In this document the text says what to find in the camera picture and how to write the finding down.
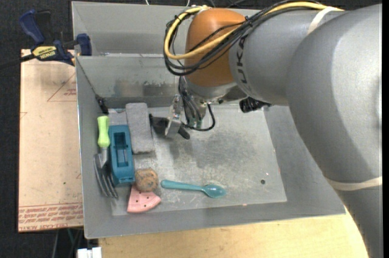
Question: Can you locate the black cylinder on white bracket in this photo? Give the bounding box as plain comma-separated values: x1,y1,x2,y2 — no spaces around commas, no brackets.
238,97,272,114

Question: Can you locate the blue plastic box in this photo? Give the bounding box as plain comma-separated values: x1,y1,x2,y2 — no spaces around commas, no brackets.
108,124,136,186

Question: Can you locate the black elongated object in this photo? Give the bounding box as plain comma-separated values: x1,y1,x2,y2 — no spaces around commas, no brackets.
148,114,191,141

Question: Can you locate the grey metal bin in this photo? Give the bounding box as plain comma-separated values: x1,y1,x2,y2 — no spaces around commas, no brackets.
71,1,347,240

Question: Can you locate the pink toy watermelon slice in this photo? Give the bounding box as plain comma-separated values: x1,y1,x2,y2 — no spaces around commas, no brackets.
126,185,162,215

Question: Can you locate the teal plastic spoon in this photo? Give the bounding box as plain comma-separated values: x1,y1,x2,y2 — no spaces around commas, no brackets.
160,178,227,200

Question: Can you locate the green-handled grey fork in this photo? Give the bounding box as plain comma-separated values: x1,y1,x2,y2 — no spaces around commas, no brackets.
92,115,120,200

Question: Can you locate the brown toy cookie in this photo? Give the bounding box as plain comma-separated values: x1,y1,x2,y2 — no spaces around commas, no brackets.
134,168,159,194

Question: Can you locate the grey sponge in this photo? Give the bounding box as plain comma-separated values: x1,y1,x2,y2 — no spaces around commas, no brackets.
125,102,155,155

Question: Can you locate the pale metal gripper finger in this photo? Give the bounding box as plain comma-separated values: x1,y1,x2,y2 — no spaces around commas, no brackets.
171,94,182,118
165,116,184,140

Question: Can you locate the brown cardboard board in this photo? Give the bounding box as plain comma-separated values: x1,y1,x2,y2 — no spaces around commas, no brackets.
18,49,84,234

